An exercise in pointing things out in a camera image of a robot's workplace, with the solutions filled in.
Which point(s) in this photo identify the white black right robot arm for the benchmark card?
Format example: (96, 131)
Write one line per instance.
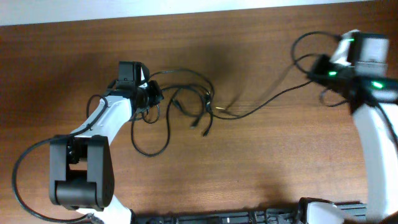
(357, 72)

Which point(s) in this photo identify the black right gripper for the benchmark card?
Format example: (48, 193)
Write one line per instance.
(322, 63)

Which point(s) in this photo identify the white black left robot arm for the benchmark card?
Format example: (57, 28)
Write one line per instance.
(81, 170)

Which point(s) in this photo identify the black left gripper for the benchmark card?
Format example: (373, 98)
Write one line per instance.
(158, 95)

